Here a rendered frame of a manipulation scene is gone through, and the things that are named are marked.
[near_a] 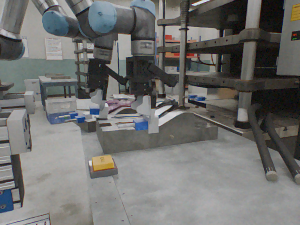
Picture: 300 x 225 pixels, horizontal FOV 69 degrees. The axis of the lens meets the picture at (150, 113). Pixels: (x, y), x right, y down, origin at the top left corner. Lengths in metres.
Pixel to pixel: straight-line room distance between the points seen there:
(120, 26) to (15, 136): 0.39
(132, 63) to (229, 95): 1.14
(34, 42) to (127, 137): 7.49
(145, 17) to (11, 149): 0.50
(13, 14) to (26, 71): 6.99
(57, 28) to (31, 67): 7.35
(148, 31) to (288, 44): 0.76
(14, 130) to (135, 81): 0.34
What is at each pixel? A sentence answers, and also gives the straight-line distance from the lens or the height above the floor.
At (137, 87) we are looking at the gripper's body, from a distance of 0.66.
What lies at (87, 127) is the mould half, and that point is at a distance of 1.10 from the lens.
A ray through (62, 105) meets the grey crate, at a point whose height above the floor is 0.35.
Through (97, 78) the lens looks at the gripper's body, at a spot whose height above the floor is 1.07.
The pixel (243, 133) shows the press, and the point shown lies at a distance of 1.21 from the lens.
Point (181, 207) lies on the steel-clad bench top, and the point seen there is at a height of 0.80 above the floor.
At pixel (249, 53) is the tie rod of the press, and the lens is 1.22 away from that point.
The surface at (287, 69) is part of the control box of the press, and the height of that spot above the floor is 1.10.
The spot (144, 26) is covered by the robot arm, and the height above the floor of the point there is 1.23.
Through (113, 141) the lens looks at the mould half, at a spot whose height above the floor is 0.85.
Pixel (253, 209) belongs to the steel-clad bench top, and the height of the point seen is 0.80.
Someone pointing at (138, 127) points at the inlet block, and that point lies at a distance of 0.70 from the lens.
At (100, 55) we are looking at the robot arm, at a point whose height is 1.16.
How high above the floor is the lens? 1.13
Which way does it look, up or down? 13 degrees down
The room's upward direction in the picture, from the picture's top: straight up
